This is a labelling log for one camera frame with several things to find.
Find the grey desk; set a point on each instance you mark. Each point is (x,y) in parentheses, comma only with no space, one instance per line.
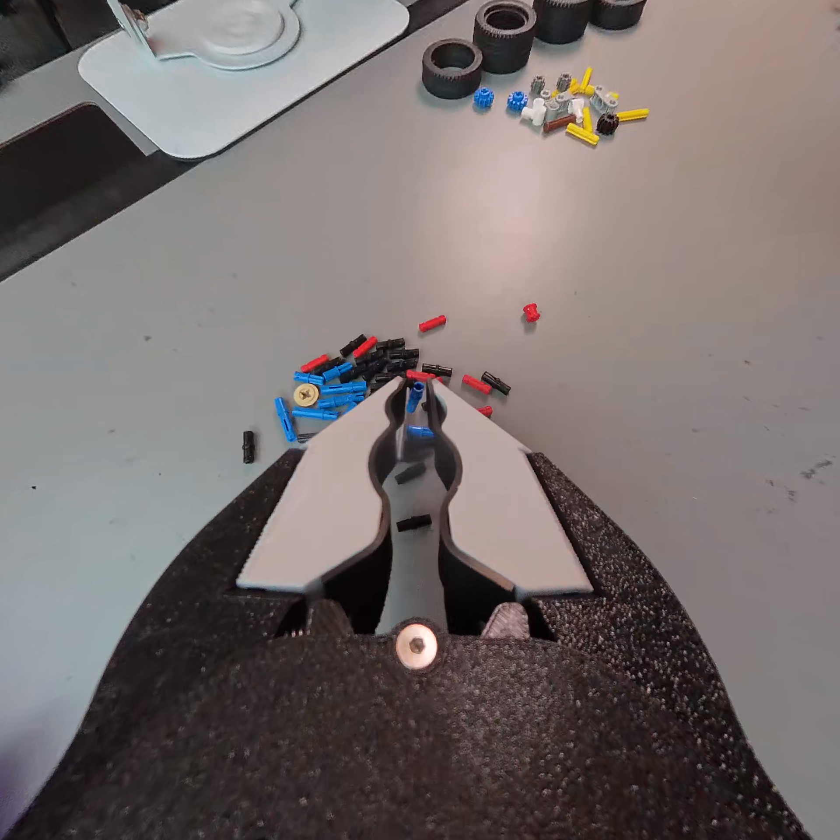
(590,229)

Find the black toy gear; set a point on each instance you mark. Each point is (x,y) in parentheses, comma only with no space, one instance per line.
(607,123)

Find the blue toy gear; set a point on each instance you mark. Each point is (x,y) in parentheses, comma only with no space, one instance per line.
(482,98)
(516,100)

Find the red connector pin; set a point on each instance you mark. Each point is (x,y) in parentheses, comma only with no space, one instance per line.
(433,323)

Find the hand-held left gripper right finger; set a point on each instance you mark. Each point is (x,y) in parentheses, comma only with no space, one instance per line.
(505,518)

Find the black connector pin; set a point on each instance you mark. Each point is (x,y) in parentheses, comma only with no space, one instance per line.
(413,523)
(249,446)

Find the pile of small connector pins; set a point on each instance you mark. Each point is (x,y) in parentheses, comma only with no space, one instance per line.
(367,367)

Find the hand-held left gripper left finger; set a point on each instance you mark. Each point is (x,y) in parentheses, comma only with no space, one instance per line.
(315,512)

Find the blue connector pin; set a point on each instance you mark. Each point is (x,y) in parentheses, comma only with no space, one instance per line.
(420,432)
(415,397)

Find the pale desk stand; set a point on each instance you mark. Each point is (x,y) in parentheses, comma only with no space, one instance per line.
(216,98)

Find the pile of mixed toy pieces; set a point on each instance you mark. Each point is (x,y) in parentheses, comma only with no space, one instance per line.
(577,108)

